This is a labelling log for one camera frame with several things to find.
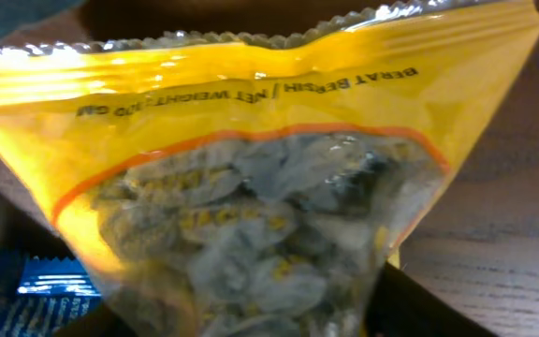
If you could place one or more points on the yellow Hacks candy bag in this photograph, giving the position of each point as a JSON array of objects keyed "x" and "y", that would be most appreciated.
[{"x": 241, "y": 185}]

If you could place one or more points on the blue snack bar wrapper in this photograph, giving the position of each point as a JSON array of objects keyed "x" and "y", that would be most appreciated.
[{"x": 39, "y": 295}]

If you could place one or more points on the dark green open box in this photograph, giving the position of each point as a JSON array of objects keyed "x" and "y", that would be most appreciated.
[{"x": 17, "y": 13}]

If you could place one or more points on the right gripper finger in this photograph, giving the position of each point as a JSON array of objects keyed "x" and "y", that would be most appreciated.
[{"x": 401, "y": 307}]

